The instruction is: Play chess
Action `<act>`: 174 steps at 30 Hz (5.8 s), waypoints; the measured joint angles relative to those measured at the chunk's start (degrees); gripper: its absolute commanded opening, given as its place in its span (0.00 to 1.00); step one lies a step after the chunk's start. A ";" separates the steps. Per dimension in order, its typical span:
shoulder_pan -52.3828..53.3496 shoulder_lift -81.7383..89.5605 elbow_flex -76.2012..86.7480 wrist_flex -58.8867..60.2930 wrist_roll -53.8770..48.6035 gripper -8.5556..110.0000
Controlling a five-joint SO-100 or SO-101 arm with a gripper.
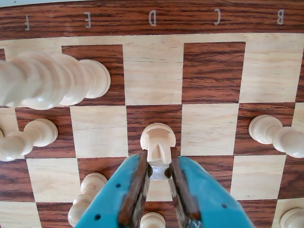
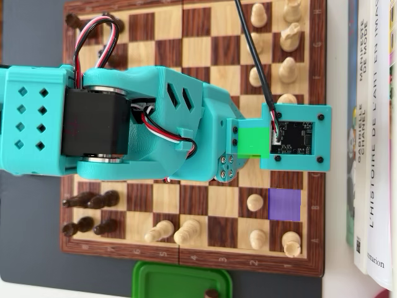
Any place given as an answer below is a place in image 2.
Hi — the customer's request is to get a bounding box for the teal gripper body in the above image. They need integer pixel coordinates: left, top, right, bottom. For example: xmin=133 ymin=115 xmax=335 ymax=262
xmin=201 ymin=82 xmax=248 ymax=183

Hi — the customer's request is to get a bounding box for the dark wooden chess piece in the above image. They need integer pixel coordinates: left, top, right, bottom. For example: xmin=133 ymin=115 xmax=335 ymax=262
xmin=61 ymin=191 xmax=96 ymax=209
xmin=65 ymin=13 xmax=84 ymax=30
xmin=61 ymin=216 xmax=96 ymax=238

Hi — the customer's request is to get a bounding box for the light wooden pawn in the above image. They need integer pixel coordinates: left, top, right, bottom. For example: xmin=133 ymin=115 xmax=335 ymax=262
xmin=250 ymin=2 xmax=268 ymax=28
xmin=249 ymin=228 xmax=267 ymax=250
xmin=247 ymin=30 xmax=264 ymax=54
xmin=249 ymin=66 xmax=264 ymax=88
xmin=246 ymin=194 xmax=264 ymax=213

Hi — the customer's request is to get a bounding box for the wooden chessboard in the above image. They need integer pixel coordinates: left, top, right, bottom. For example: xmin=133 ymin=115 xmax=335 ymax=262
xmin=60 ymin=0 xmax=327 ymax=278

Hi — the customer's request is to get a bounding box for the light wooden bishop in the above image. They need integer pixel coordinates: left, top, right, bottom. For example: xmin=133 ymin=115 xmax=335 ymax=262
xmin=278 ymin=56 xmax=298 ymax=84
xmin=144 ymin=219 xmax=175 ymax=243

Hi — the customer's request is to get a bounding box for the light wooden knight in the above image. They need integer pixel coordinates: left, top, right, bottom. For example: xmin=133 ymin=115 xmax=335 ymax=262
xmin=279 ymin=22 xmax=301 ymax=53

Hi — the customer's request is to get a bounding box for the dark wooden pawn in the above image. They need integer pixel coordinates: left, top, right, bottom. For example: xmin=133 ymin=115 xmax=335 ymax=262
xmin=92 ymin=219 xmax=118 ymax=236
xmin=87 ymin=189 xmax=121 ymax=210
xmin=101 ymin=11 xmax=125 ymax=34

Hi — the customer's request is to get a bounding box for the light wooden rook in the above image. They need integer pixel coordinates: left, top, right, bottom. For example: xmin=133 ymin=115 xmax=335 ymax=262
xmin=281 ymin=231 xmax=302 ymax=258
xmin=283 ymin=0 xmax=303 ymax=23

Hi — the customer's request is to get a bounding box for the white Gabrielle Chanel book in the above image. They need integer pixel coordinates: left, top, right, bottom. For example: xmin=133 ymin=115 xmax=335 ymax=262
xmin=352 ymin=0 xmax=372 ymax=274

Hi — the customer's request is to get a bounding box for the green plastic tray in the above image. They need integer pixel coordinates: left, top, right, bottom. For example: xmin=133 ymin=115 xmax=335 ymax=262
xmin=132 ymin=260 xmax=233 ymax=298

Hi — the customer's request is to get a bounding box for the colourful spine book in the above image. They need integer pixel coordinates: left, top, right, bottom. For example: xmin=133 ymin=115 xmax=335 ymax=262
xmin=389 ymin=0 xmax=397 ymax=68

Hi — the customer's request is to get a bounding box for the red white black servo cable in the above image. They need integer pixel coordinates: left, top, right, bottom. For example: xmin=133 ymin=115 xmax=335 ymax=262
xmin=73 ymin=16 xmax=120 ymax=89
xmin=132 ymin=104 xmax=199 ymax=161

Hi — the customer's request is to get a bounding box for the black camera cable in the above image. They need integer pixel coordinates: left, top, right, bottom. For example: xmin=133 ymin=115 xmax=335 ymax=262
xmin=234 ymin=0 xmax=282 ymax=143

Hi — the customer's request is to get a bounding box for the teal camera mount with board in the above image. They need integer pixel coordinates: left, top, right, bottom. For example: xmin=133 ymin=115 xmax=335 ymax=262
xmin=225 ymin=102 xmax=332 ymax=172

